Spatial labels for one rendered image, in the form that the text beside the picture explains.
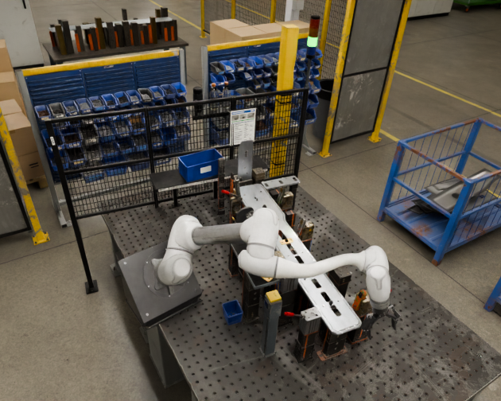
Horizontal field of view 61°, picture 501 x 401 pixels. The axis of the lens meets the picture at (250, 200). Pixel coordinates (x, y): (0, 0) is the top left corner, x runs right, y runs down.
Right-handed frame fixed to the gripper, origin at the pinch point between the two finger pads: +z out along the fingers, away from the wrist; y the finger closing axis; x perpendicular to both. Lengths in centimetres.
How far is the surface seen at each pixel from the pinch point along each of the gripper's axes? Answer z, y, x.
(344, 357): 29.0, -16.3, 13.2
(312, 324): -6.6, -30.5, 13.2
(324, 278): -4.4, -12.1, 42.0
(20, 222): 0, -227, 238
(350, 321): -0.6, -11.1, 11.7
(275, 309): -20, -46, 19
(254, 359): 17, -64, 24
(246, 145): -50, -21, 145
